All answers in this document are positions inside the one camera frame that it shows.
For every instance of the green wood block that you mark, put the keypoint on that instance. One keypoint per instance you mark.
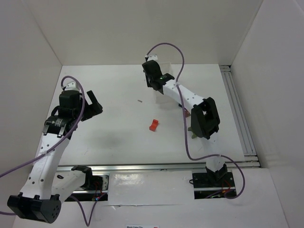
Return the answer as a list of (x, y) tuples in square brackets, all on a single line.
[(193, 135)]

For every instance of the aluminium rail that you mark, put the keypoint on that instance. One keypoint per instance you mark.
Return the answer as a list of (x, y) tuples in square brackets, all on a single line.
[(159, 167), (239, 117)]

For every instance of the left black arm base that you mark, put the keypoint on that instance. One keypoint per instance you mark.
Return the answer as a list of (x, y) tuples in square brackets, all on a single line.
[(97, 190)]

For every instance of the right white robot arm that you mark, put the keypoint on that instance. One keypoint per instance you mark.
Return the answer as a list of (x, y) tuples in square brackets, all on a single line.
[(200, 116)]

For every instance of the red wood block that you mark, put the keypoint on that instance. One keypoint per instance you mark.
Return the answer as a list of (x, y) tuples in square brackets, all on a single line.
[(154, 125)]

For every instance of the white perforated plastic bin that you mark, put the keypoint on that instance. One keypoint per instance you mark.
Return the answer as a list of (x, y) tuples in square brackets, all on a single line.
[(169, 90)]

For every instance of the aluminium rail right side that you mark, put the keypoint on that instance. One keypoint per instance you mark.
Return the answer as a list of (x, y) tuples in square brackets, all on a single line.
[(239, 117)]

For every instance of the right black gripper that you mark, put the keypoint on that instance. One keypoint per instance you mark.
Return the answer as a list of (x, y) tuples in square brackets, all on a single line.
[(150, 80)]

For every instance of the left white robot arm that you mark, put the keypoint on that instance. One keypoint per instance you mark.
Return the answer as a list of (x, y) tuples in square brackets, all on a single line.
[(41, 198)]

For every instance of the aluminium rail front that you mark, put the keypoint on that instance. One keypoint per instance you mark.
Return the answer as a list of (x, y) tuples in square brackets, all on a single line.
[(159, 167)]

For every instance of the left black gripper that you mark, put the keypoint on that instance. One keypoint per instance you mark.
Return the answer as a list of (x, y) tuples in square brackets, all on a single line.
[(91, 108)]

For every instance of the white label with text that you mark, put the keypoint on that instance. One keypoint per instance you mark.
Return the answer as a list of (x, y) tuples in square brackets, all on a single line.
[(141, 226)]

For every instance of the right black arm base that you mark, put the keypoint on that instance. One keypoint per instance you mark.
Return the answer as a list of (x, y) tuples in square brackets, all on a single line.
[(204, 188)]

